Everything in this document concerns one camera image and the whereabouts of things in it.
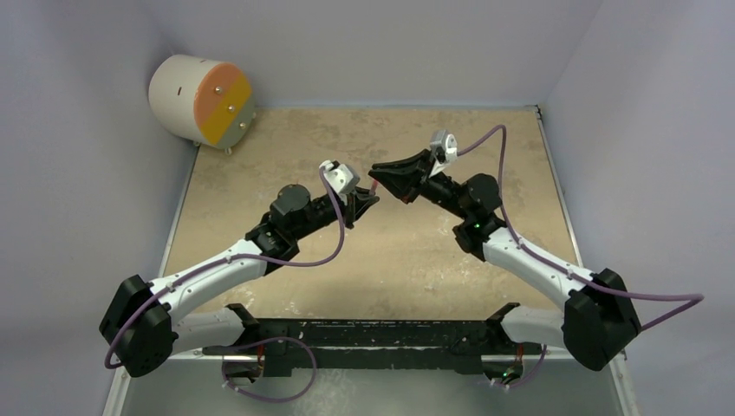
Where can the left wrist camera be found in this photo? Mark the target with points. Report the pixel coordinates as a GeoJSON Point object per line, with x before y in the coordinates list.
{"type": "Point", "coordinates": [342, 179]}

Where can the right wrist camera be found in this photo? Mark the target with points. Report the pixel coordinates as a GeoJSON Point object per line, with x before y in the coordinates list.
{"type": "Point", "coordinates": [443, 151]}

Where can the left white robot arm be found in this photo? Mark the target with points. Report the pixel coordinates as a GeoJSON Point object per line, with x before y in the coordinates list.
{"type": "Point", "coordinates": [140, 322]}

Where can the round mini drawer cabinet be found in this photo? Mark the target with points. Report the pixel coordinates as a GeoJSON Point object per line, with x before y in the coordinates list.
{"type": "Point", "coordinates": [208, 102]}

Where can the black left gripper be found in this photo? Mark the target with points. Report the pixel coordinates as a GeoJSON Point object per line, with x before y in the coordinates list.
{"type": "Point", "coordinates": [349, 204]}

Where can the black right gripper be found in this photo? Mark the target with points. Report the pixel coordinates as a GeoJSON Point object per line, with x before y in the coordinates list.
{"type": "Point", "coordinates": [418, 180]}

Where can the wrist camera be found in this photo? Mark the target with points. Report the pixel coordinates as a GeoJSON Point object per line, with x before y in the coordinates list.
{"type": "Point", "coordinates": [443, 151]}
{"type": "Point", "coordinates": [342, 179]}

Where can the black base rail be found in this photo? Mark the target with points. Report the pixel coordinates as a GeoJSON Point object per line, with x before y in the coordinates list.
{"type": "Point", "coordinates": [464, 347]}

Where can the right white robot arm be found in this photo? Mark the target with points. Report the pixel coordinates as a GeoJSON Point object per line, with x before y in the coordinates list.
{"type": "Point", "coordinates": [595, 319]}

